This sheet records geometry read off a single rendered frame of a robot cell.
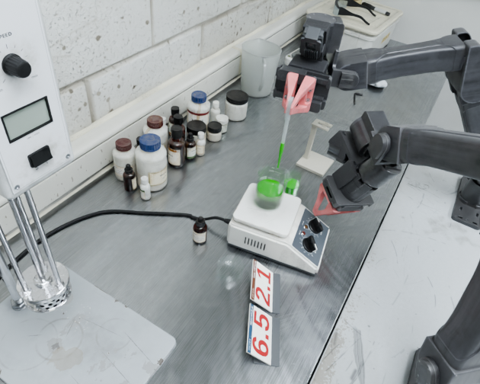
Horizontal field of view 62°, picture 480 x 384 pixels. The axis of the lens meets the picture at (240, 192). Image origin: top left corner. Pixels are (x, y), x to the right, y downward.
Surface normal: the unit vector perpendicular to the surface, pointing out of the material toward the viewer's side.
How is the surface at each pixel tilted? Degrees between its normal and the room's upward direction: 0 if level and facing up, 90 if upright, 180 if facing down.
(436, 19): 90
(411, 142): 80
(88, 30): 90
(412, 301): 0
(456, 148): 87
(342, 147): 75
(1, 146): 90
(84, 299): 0
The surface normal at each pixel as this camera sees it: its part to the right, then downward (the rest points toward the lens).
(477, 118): -0.04, 0.75
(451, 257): 0.11, -0.73
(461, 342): -0.94, -0.03
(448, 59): -0.26, 0.65
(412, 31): -0.51, 0.54
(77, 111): 0.86, 0.41
